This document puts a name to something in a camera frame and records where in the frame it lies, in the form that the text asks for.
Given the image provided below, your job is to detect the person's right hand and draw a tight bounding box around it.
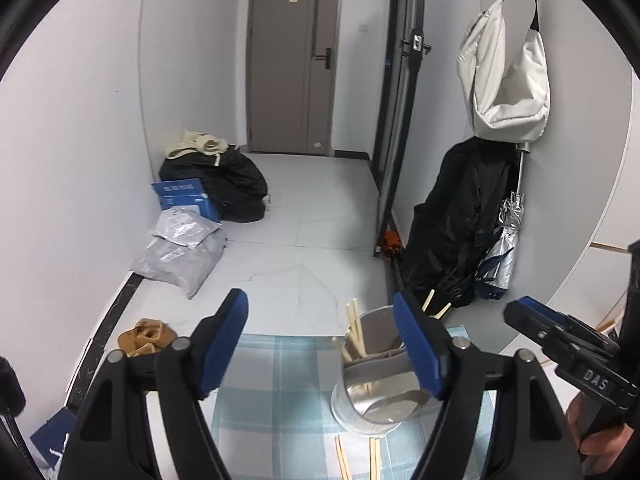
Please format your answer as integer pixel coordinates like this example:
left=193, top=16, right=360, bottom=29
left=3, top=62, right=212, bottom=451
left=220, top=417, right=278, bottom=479
left=565, top=392, right=634, bottom=474

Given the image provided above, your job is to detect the dark blue paper bag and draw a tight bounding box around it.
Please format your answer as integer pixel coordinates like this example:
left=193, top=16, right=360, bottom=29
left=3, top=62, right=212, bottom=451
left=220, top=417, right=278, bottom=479
left=30, top=408, right=76, bottom=468

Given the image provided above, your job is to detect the silver folded umbrella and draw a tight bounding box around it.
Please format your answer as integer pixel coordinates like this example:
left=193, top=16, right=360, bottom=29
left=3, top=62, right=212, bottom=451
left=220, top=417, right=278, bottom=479
left=475, top=142, right=530, bottom=300

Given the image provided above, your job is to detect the black hanging jacket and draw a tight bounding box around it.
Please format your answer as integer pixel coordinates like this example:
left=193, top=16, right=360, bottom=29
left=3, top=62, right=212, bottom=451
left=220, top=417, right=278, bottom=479
left=402, top=136, right=518, bottom=315

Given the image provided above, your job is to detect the white utensil holder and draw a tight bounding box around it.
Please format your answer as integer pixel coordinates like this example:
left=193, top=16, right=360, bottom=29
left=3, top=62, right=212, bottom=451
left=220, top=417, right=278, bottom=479
left=331, top=306, right=430, bottom=438

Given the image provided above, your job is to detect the teal plaid table mat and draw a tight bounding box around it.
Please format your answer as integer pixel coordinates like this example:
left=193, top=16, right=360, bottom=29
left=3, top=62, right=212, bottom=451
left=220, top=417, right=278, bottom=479
left=209, top=326, right=501, bottom=480

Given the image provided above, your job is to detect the small white mailer bag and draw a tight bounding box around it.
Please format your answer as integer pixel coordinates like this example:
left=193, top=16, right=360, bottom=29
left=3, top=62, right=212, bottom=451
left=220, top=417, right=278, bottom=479
left=152, top=207, right=221, bottom=248

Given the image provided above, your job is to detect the white hanging bag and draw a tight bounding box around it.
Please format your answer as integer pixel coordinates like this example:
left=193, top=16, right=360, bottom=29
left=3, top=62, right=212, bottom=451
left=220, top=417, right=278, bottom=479
left=457, top=0, right=551, bottom=145

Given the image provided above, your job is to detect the blue cardboard box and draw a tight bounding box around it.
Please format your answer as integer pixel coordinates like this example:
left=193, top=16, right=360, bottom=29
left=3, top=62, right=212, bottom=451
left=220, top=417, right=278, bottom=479
left=152, top=179, right=222, bottom=222

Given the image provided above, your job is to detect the black bag on floor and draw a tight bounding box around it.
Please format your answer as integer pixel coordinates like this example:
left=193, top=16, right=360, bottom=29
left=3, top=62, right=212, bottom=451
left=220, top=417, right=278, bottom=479
left=160, top=145, right=269, bottom=223

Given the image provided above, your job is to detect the cream garment on bag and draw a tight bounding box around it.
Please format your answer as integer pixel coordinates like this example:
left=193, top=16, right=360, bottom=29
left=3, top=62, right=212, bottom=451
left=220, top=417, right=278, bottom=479
left=166, top=130, right=229, bottom=166

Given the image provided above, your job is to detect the black tripod pole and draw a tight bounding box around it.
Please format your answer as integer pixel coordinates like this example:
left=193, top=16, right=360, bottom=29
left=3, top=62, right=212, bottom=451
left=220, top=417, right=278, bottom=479
left=371, top=0, right=431, bottom=256

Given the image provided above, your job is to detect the grey entrance door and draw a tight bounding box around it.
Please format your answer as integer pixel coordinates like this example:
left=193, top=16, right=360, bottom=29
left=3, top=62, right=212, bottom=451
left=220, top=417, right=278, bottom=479
left=246, top=0, right=341, bottom=156

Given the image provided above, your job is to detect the black door handle lock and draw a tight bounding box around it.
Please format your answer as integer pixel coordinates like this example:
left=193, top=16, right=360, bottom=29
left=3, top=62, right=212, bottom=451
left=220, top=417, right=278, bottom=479
left=312, top=48, right=332, bottom=70

